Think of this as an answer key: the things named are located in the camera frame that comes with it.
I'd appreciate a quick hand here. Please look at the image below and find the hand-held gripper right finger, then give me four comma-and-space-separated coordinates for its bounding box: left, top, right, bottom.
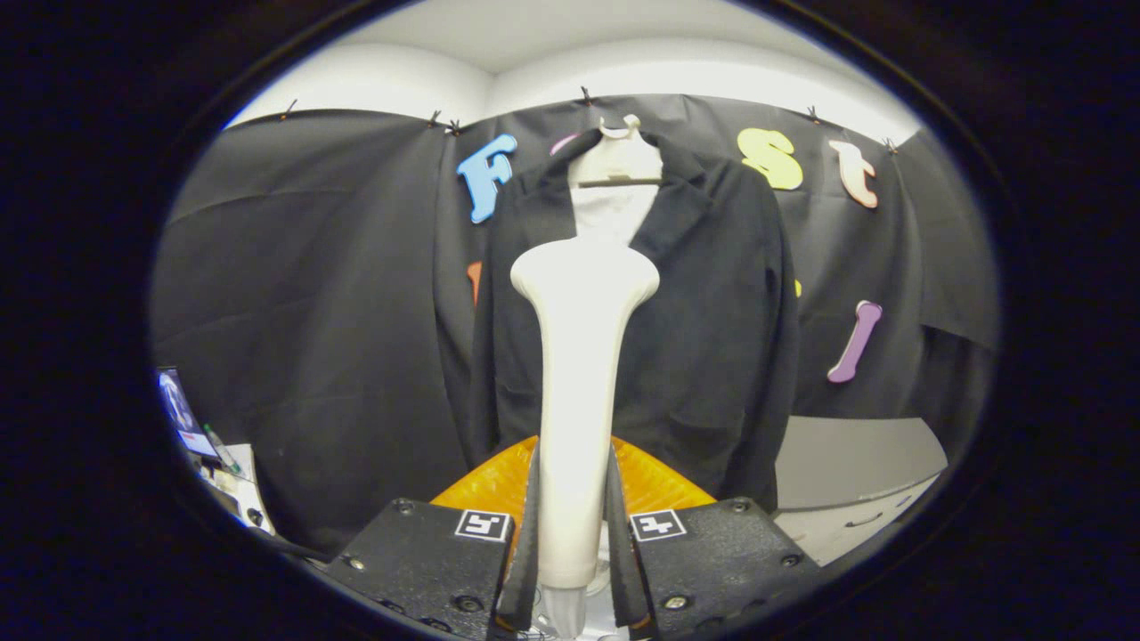
608, 436, 822, 641

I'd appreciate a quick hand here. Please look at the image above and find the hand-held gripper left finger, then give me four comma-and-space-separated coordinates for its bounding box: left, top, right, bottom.
321, 436, 542, 641

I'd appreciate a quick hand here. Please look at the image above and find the white garment steamer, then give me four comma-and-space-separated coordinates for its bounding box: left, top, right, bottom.
509, 236, 662, 640

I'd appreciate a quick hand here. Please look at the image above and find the black suit jacket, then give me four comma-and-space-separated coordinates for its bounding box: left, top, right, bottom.
463, 127, 801, 513

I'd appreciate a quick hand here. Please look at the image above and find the cream clothes hanger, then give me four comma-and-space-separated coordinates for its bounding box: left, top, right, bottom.
567, 114, 664, 190

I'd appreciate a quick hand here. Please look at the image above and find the grey cabinet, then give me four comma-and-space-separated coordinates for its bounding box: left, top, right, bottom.
773, 416, 949, 568

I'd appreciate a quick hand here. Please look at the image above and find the white side table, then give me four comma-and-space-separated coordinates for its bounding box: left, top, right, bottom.
200, 442, 277, 535

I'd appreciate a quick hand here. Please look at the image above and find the black backdrop cloth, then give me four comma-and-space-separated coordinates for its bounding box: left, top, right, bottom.
150, 93, 1000, 557

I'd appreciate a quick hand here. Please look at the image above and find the green capped bottle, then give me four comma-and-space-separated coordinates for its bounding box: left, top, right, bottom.
203, 423, 243, 477

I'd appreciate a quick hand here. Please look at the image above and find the tablet screen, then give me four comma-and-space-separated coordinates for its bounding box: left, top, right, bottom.
158, 367, 219, 459

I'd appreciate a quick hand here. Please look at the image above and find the row of small black clips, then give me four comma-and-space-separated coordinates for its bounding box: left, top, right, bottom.
281, 85, 899, 154

